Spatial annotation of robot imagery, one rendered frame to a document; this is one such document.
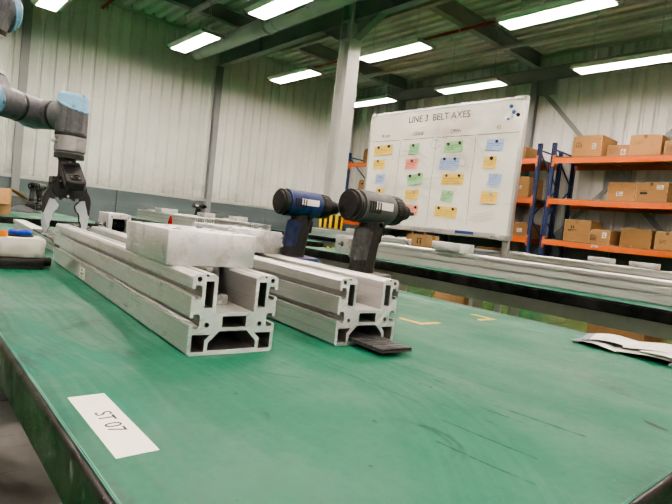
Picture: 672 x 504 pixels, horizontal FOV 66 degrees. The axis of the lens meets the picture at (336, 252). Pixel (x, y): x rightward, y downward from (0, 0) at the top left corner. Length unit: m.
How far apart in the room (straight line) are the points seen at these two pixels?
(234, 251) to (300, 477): 0.36
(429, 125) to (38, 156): 9.51
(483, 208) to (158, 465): 3.63
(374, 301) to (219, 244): 0.22
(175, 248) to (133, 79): 12.55
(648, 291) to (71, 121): 1.87
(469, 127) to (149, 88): 10.12
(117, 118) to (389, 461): 12.63
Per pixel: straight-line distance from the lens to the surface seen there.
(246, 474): 0.33
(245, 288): 0.60
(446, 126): 4.20
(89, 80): 12.82
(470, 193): 3.95
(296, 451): 0.36
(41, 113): 1.55
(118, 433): 0.38
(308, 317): 0.69
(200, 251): 0.62
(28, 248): 1.15
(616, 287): 2.13
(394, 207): 0.97
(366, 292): 0.71
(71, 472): 0.37
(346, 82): 9.59
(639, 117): 11.91
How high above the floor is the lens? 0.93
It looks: 3 degrees down
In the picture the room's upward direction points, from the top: 6 degrees clockwise
